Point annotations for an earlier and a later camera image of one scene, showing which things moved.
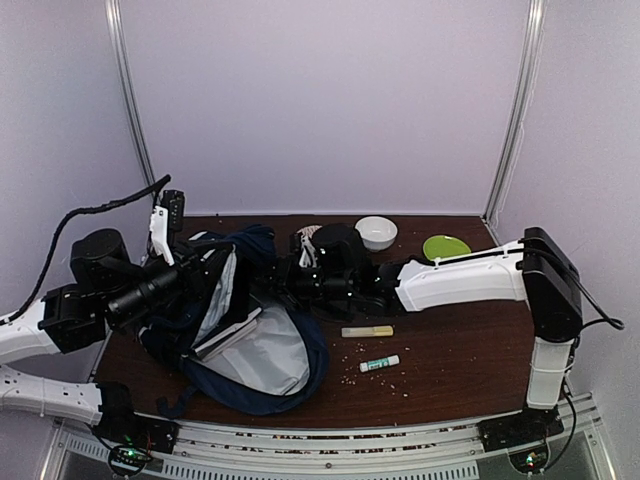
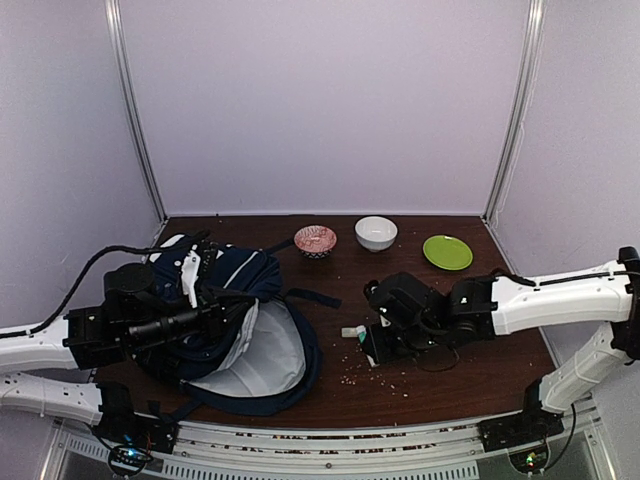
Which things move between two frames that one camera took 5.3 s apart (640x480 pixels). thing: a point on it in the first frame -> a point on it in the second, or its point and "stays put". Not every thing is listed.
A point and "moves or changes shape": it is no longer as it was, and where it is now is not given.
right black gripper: [283, 282] -> [379, 350]
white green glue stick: [378, 363] moves or changes shape
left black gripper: [195, 274] -> [215, 318]
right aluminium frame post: [525, 90] stays put
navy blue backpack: [235, 334] moves or changes shape
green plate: [440, 246] stays put
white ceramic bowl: [378, 233] stays put
